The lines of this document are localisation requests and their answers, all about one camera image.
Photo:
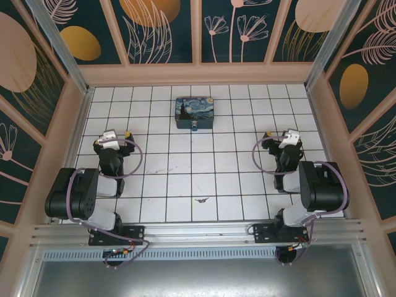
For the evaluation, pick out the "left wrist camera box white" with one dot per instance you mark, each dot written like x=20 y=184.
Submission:
x=109 y=140

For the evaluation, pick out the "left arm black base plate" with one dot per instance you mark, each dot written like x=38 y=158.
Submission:
x=136 y=235

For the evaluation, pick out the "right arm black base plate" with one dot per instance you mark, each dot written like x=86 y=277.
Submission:
x=263 y=233

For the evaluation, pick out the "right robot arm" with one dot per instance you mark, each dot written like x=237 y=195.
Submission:
x=321 y=185

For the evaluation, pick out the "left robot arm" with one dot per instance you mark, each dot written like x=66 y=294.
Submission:
x=83 y=191

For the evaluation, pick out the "aluminium frame post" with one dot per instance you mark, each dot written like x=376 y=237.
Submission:
x=328 y=40
x=62 y=46

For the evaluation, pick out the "starry night tin box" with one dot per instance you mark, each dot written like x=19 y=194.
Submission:
x=195 y=108

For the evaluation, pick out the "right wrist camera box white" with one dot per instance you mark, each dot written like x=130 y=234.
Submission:
x=289 y=139

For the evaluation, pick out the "grey metal sheet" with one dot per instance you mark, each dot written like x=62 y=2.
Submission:
x=198 y=278

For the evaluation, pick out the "aluminium mounting rail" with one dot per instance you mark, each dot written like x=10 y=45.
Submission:
x=198 y=230

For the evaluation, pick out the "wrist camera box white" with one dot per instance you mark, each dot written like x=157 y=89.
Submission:
x=289 y=139
x=109 y=140

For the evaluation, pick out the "small connector circuit board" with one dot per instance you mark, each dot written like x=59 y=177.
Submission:
x=119 y=252
x=298 y=246

